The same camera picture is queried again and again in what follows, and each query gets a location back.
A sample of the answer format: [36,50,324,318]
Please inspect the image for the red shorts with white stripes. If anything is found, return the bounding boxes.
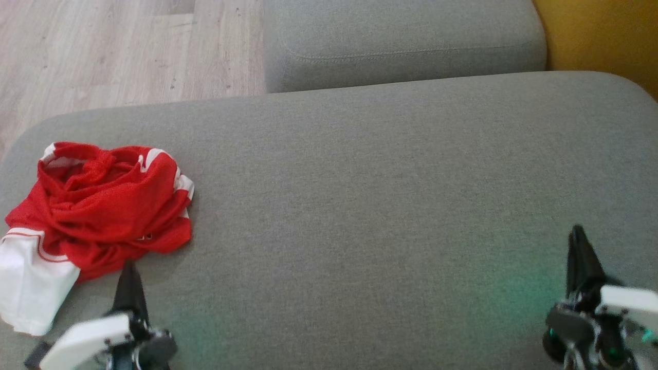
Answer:
[37,142,195,242]

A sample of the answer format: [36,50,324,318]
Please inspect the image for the medium grey sofa seat cushion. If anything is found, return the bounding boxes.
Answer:
[262,0,547,94]

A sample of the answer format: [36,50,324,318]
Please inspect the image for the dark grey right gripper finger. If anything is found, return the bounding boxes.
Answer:
[565,225,585,299]
[578,225,608,297]

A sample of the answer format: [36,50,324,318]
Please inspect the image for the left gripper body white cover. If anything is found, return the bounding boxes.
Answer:
[39,311,178,370]

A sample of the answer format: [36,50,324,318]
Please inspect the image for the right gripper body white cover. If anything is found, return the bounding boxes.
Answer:
[543,285,658,370]

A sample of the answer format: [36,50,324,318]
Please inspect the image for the wide yellow sofa backrest cushion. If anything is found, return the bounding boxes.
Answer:
[532,0,658,101]

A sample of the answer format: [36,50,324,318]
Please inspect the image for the large grey sofa seat cushion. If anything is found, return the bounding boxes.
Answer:
[0,71,658,370]

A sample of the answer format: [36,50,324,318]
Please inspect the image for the red jersey with white sleeves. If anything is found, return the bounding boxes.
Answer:
[0,200,193,337]

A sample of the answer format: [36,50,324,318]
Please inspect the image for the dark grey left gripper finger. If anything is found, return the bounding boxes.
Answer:
[130,260,150,322]
[114,260,131,316]

